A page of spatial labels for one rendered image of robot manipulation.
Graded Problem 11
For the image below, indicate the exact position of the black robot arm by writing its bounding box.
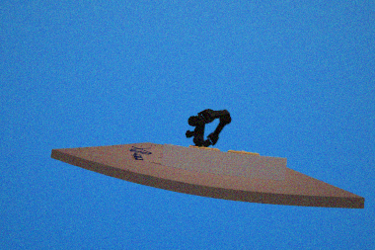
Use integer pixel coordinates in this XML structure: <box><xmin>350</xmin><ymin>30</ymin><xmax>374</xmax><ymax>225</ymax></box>
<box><xmin>186</xmin><ymin>109</ymin><xmax>232</xmax><ymax>147</ymax></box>

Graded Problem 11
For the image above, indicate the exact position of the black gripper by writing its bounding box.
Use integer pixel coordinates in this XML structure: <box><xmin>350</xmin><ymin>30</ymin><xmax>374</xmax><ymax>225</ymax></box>
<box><xmin>193</xmin><ymin>127</ymin><xmax>205</xmax><ymax>146</ymax></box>

